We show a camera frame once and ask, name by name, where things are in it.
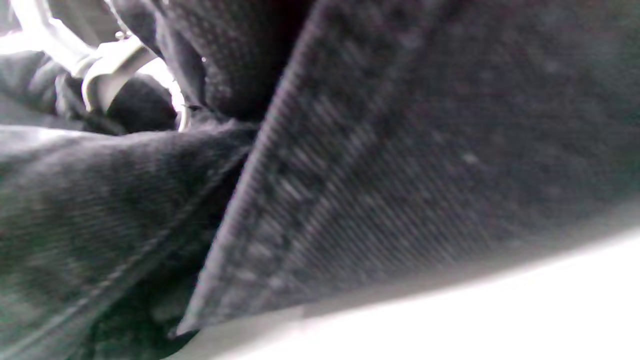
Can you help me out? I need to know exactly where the person's right hand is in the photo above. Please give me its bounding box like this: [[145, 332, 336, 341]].
[[0, 0, 315, 137]]

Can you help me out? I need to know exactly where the black denim garment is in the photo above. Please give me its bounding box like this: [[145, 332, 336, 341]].
[[0, 0, 640, 360]]

